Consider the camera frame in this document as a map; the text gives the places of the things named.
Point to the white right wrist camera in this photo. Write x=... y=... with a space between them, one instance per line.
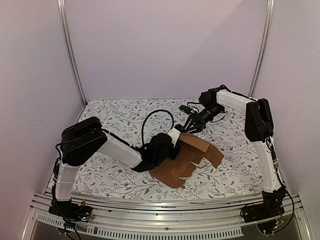
x=187 y=109

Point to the right aluminium corner post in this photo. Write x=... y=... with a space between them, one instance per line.
x=263 y=46

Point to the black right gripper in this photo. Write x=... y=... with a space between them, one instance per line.
x=198 y=120

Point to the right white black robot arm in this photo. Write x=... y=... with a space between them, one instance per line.
x=258 y=129

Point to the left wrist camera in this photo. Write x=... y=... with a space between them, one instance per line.
x=175 y=133

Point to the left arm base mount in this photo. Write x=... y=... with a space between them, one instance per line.
x=74 y=212

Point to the aluminium front rail frame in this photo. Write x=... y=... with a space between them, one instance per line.
x=206 y=219

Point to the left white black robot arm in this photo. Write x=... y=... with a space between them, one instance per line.
x=82 y=140

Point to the left aluminium corner post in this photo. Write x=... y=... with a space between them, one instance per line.
x=70 y=51

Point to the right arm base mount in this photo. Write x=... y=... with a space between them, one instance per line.
x=271 y=206

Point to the aluminium corner post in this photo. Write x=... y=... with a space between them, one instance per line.
x=263 y=46
x=70 y=51

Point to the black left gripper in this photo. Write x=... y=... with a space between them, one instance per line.
x=173 y=155

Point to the floral patterned table mat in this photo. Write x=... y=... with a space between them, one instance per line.
x=138 y=120

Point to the brown cardboard box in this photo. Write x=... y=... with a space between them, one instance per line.
x=173 y=173

